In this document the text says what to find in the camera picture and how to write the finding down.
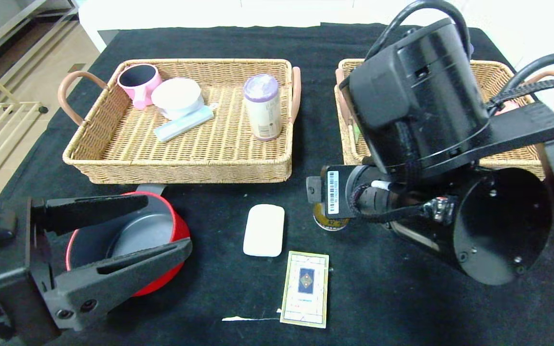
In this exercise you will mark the white soap bar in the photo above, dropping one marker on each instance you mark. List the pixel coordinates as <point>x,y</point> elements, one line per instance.
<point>263,230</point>

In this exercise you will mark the pink mug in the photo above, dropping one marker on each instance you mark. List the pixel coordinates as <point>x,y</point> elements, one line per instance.
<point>143,97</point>

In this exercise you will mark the white paper scrap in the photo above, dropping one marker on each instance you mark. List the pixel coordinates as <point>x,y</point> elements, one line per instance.
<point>243,318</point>

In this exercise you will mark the purple lid canister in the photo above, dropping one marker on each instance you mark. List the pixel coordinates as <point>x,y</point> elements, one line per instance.
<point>262,114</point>

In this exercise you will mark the playing card box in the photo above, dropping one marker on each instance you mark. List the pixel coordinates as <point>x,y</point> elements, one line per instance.
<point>306,288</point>

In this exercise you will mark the grey metal shelf unit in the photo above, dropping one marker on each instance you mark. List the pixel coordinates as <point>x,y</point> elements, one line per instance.
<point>27,29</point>

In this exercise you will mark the grey toothbrush case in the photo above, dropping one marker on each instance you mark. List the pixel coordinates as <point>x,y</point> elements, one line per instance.
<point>181,126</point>

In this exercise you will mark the white cabinet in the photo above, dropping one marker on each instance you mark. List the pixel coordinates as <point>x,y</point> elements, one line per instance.
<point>522,24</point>

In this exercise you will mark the white round bowl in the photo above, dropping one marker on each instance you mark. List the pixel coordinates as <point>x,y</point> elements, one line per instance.
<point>177,97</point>

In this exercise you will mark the white table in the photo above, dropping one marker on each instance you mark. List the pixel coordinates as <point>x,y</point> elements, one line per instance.
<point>185,14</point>

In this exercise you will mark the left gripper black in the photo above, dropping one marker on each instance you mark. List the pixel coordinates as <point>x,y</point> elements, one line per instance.
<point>17,262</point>

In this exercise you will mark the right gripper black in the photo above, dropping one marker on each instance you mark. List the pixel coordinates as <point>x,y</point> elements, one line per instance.
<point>333,192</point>

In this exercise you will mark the beige wooden rack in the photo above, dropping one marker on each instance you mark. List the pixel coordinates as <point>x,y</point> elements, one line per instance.
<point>17,105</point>

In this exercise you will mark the gold drink can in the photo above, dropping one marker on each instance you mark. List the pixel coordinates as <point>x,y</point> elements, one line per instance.
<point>330,224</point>

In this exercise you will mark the black table cloth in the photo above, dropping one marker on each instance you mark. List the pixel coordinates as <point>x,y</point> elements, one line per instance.
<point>378,312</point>

